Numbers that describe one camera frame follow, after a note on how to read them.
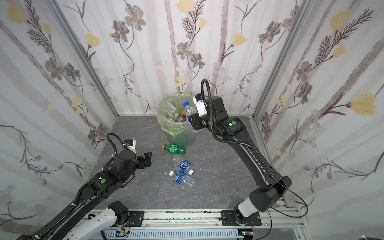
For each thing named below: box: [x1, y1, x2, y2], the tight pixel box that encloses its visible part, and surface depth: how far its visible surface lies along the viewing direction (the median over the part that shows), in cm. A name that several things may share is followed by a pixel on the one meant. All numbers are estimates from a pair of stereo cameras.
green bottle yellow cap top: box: [161, 144, 187, 155], surface depth 98 cm
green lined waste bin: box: [156, 93, 196, 146], surface depth 95 cm
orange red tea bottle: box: [179, 108, 187, 118], surface depth 100 cm
